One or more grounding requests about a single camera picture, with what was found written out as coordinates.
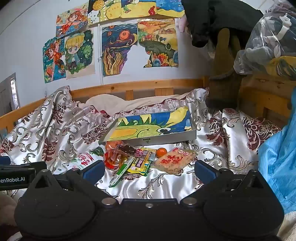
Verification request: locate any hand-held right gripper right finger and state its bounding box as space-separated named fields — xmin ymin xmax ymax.
xmin=180 ymin=160 xmax=271 ymax=208

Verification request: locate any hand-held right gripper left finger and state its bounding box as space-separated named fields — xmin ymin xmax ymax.
xmin=28 ymin=160 xmax=118 ymax=208

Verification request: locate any white green snack packet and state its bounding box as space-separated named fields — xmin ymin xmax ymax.
xmin=62 ymin=148 xmax=105 ymax=173

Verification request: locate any orange snack packet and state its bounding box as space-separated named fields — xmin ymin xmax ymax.
xmin=104 ymin=141 xmax=132 ymax=171

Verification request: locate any green sausage stick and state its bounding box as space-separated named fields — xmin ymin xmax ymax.
xmin=109 ymin=152 xmax=141 ymax=189

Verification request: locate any clear rice cracker packet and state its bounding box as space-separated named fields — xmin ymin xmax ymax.
xmin=153 ymin=147 xmax=197 ymax=175

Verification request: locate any dark brown snack packet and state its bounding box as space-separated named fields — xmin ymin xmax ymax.
xmin=117 ymin=144 xmax=137 ymax=155

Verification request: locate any yellow snack packet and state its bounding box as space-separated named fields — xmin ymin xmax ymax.
xmin=127 ymin=151 xmax=156 ymax=177

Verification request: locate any metal tray with drawing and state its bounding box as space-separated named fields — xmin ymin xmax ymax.
xmin=98 ymin=107 xmax=197 ymax=147

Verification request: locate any beige fleece cloth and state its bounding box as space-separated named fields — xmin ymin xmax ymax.
xmin=279 ymin=207 xmax=296 ymax=241
xmin=0 ymin=191 xmax=22 ymax=241

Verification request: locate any floral satin blanket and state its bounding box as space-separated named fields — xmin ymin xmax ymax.
xmin=0 ymin=86 xmax=283 ymax=209

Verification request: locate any window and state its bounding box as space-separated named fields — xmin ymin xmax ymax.
xmin=0 ymin=72 xmax=21 ymax=112

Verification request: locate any blue cloth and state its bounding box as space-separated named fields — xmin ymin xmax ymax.
xmin=257 ymin=88 xmax=296 ymax=215

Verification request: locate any wooden footboard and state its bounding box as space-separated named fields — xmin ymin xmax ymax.
xmin=239 ymin=74 xmax=296 ymax=131

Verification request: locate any pink cloth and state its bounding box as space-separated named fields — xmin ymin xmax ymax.
xmin=178 ymin=17 xmax=189 ymax=33

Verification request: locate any clear plastic bag of clothes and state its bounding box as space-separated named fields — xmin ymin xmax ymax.
xmin=233 ymin=0 xmax=296 ymax=76

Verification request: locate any black coat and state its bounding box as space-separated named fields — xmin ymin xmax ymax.
xmin=183 ymin=0 xmax=265 ymax=48

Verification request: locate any wooden bed frame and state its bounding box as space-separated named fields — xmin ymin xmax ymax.
xmin=0 ymin=77 xmax=210 ymax=137

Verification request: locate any figure with goldfish wall poster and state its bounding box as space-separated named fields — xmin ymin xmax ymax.
xmin=42 ymin=37 xmax=67 ymax=84

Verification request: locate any blond figure wall poster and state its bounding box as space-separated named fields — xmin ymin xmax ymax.
xmin=64 ymin=29 xmax=96 ymax=80

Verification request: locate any seaweed swirl wall poster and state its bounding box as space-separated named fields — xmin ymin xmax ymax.
xmin=101 ymin=22 xmax=139 ymax=77

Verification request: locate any white wall pipe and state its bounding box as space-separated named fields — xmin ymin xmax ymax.
xmin=97 ymin=23 xmax=104 ymax=87

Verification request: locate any hill landscape wall poster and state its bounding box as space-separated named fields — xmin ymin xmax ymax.
xmin=137 ymin=18 xmax=179 ymax=69

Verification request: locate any swimming figure wall poster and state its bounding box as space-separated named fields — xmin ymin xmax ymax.
xmin=56 ymin=4 xmax=89 ymax=38

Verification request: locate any pineapple wall poster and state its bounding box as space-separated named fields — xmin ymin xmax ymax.
xmin=87 ymin=0 xmax=122 ymax=26

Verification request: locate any blue jellyfish wall poster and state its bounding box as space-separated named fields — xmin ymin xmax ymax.
xmin=156 ymin=0 xmax=186 ymax=18

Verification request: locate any yellow beach wall poster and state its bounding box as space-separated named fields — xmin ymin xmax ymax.
xmin=120 ymin=0 xmax=158 ymax=19

